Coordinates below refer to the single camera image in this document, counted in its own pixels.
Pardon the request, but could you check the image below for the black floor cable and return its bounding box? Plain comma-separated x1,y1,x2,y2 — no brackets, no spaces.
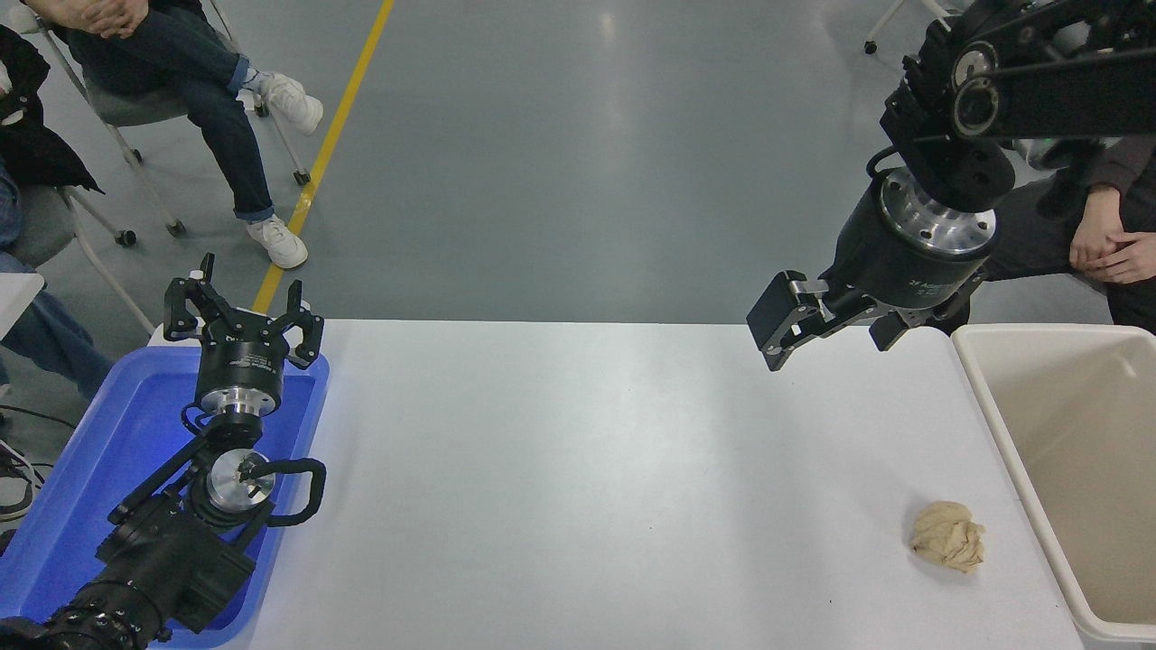
0,404,79,431

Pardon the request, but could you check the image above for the person's hand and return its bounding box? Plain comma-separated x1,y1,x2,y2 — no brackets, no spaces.
90,0,151,40
1083,232,1156,286
1069,186,1126,271
41,0,111,33

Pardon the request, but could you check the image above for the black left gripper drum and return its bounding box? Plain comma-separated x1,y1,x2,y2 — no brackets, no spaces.
196,311,292,395

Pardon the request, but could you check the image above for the small white table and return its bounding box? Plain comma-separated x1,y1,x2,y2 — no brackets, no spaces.
0,273,46,341

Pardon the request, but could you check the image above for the person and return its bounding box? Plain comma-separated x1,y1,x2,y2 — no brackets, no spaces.
971,135,1156,335
0,25,115,400
18,0,324,270

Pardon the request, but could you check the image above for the blue plastic tray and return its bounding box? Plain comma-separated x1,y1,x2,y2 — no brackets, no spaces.
0,346,331,649

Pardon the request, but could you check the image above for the large pale plastic bin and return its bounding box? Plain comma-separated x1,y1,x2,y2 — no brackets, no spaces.
952,323,1156,650

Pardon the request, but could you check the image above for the tan paper ball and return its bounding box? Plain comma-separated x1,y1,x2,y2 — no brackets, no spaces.
909,501,986,573

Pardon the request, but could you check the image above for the white wheeled chair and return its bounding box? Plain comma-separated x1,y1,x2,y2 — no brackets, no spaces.
863,0,951,55

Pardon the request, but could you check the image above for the grey wheeled chair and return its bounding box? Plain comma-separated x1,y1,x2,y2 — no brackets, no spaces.
0,183,156,336
7,0,313,238

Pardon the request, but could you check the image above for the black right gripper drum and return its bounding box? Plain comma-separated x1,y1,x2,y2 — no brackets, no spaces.
824,178,993,320

